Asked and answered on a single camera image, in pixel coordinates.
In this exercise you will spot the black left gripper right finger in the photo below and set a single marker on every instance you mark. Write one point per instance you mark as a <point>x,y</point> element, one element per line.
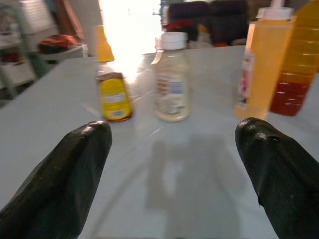
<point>286,179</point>

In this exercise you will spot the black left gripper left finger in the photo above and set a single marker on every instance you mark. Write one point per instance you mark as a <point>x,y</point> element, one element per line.
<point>62,179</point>

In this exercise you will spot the ribbed amber oil bottle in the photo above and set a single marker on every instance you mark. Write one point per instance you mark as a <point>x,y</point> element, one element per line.
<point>299,74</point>

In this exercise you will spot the honey bottle with yellow label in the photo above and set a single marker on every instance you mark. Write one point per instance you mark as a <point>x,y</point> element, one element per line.
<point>114,99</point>

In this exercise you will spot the orange squeeze bottle white cap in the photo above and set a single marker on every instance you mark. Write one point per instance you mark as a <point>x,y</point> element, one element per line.
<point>269,69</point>

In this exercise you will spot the white shelf unit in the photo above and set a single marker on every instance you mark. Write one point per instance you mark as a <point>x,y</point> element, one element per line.
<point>17,72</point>

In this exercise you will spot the white side table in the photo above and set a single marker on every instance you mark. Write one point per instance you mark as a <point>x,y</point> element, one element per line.
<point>69,52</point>

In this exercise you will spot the red cloth bundle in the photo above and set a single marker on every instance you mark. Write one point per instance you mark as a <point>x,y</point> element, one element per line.
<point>57,42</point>

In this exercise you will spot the yellow plastic cone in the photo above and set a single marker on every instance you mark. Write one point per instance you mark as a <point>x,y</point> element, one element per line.
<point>103,47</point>

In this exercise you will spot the mayonnaise bottle with white cap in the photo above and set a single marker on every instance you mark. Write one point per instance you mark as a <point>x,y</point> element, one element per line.
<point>173,89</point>

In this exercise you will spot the dark sofa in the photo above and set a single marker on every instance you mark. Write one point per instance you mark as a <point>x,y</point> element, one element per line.
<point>224,22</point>

